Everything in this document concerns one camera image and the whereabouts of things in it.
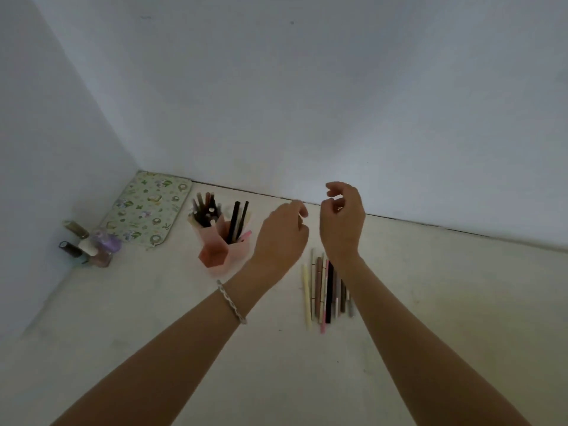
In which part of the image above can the row of assorted cosmetic pencils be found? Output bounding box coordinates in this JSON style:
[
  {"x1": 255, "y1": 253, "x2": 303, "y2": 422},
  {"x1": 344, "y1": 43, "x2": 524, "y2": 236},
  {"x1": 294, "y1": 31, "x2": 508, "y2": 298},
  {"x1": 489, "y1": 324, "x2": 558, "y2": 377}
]
[{"x1": 301, "y1": 248, "x2": 357, "y2": 334}]

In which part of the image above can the person's right hand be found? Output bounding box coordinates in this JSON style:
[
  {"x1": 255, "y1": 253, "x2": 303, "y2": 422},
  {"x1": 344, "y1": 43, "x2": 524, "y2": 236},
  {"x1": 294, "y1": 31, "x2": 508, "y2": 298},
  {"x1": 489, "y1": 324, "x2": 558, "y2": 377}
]
[{"x1": 320, "y1": 181, "x2": 366, "y2": 265}]

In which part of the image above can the person's left forearm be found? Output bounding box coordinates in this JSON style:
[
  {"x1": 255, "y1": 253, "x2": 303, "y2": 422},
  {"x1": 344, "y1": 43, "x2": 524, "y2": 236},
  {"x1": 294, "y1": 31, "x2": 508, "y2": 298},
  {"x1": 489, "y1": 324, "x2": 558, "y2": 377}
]
[{"x1": 51, "y1": 261, "x2": 285, "y2": 426}]

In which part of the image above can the bunch of dark cosmetic pencils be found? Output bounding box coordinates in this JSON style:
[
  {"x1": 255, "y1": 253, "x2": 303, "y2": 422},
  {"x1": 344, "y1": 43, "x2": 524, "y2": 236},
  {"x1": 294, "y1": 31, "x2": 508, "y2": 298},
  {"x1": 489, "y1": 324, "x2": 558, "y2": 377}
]
[{"x1": 190, "y1": 192, "x2": 222, "y2": 228}]

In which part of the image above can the olive cap nail polish bottle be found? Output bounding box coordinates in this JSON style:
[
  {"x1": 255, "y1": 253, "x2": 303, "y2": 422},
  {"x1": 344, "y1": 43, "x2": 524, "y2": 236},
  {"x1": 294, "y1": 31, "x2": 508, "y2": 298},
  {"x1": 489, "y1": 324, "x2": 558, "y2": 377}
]
[{"x1": 62, "y1": 220, "x2": 90, "y2": 239}]

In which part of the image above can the silver chain bracelet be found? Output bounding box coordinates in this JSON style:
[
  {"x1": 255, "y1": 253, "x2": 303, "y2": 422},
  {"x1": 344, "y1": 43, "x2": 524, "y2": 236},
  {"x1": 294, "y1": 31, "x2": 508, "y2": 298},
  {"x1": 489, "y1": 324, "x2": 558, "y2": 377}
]
[{"x1": 216, "y1": 280, "x2": 248, "y2": 325}]

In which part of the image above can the person's left hand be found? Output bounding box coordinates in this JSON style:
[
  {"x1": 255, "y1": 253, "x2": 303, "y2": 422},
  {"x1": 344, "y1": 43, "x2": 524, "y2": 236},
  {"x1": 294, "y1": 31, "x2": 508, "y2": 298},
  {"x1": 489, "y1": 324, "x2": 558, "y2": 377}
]
[{"x1": 249, "y1": 200, "x2": 310, "y2": 283}]

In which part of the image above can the pink hexagonal pen holder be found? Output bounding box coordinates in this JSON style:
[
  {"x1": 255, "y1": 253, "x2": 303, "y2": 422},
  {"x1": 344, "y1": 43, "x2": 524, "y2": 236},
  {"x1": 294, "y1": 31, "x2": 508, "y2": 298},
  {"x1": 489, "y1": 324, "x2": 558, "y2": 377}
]
[{"x1": 188, "y1": 213, "x2": 252, "y2": 276}]

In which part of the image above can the person's right forearm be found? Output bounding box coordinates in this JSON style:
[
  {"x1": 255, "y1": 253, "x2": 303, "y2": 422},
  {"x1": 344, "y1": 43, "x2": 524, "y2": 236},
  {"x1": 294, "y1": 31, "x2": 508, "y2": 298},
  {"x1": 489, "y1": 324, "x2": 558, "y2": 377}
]
[{"x1": 330, "y1": 256, "x2": 531, "y2": 426}]

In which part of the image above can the black cosmetic pen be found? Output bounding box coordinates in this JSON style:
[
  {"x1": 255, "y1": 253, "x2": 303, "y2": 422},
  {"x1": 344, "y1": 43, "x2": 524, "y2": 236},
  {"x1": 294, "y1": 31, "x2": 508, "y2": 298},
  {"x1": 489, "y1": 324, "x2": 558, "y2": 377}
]
[
  {"x1": 226, "y1": 201, "x2": 241, "y2": 244},
  {"x1": 235, "y1": 201, "x2": 249, "y2": 242}
]

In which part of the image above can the pink nail polish bottle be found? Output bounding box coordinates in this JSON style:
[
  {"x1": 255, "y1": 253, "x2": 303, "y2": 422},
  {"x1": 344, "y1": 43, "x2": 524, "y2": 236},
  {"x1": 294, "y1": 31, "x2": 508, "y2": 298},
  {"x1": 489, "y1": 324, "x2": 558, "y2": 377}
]
[{"x1": 87, "y1": 249, "x2": 113, "y2": 268}]

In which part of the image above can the green floral patterned tray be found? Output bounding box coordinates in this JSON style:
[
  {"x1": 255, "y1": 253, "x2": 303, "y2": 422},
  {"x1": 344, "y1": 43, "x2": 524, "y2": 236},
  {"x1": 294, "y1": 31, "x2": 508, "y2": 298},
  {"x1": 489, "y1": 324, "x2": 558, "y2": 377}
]
[{"x1": 99, "y1": 170, "x2": 193, "y2": 251}]

